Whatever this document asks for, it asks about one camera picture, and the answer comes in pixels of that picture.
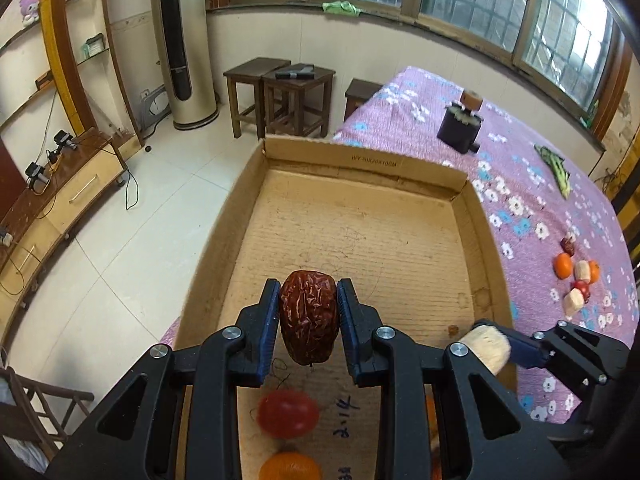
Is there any wooden low cabinet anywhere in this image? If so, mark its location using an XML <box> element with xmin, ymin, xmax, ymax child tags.
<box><xmin>0</xmin><ymin>127</ymin><xmax>143</xmax><ymax>331</ymax></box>

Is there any standing air conditioner tower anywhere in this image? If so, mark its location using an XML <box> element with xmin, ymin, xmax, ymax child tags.
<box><xmin>150</xmin><ymin>0</ymin><xmax>221</xmax><ymax>132</ymax></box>

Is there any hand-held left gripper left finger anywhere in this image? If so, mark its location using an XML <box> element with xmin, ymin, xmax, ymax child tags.
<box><xmin>45</xmin><ymin>278</ymin><xmax>282</xmax><ymax>480</ymax></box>

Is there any cardboard box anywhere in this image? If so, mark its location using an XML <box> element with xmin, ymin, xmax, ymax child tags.
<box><xmin>172</xmin><ymin>135</ymin><xmax>518</xmax><ymax>480</ymax></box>

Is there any thin black floor cable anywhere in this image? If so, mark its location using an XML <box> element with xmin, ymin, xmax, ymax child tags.
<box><xmin>122</xmin><ymin>165</ymin><xmax>141</xmax><ymax>211</ymax></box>

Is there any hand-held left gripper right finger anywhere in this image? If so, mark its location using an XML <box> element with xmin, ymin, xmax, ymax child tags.
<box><xmin>336</xmin><ymin>277</ymin><xmax>571</xmax><ymax>480</ymax></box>

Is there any large wrinkled red date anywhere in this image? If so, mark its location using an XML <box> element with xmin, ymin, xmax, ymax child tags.
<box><xmin>279</xmin><ymin>270</ymin><xmax>340</xmax><ymax>366</ymax></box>

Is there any dark wooden stool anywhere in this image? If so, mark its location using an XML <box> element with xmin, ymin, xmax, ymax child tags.
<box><xmin>223</xmin><ymin>57</ymin><xmax>292</xmax><ymax>141</ymax></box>
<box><xmin>262</xmin><ymin>64</ymin><xmax>336</xmax><ymax>139</ymax></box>
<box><xmin>344</xmin><ymin>78</ymin><xmax>386</xmax><ymax>122</ymax></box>

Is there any green vegetable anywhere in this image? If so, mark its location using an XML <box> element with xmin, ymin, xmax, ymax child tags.
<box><xmin>534</xmin><ymin>144</ymin><xmax>572</xmax><ymax>200</ymax></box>

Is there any black camera device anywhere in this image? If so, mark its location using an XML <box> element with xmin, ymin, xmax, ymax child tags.
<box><xmin>52</xmin><ymin>130</ymin><xmax>79</xmax><ymax>153</ymax></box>
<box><xmin>25</xmin><ymin>161</ymin><xmax>51</xmax><ymax>192</ymax></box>

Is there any black box container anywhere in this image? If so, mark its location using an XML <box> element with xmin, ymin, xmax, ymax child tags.
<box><xmin>436</xmin><ymin>101</ymin><xmax>485</xmax><ymax>155</ymax></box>

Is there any wooden wall shelf unit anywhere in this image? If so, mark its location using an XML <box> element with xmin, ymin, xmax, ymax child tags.
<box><xmin>0</xmin><ymin>0</ymin><xmax>128</xmax><ymax>143</ymax></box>

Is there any green white box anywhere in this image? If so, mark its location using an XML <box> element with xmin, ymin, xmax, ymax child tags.
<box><xmin>82</xmin><ymin>32</ymin><xmax>109</xmax><ymax>58</ymax></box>

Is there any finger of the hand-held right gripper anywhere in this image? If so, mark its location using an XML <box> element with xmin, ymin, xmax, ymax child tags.
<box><xmin>547</xmin><ymin>385</ymin><xmax>608</xmax><ymax>443</ymax></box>
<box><xmin>472</xmin><ymin>318</ymin><xmax>632</xmax><ymax>403</ymax></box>

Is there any wooden folding chair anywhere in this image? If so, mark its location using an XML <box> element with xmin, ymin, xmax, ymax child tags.
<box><xmin>0</xmin><ymin>365</ymin><xmax>96</xmax><ymax>461</ymax></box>

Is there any black remote control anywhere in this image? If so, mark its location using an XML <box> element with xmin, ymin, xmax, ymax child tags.
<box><xmin>275</xmin><ymin>63</ymin><xmax>316</xmax><ymax>80</ymax></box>

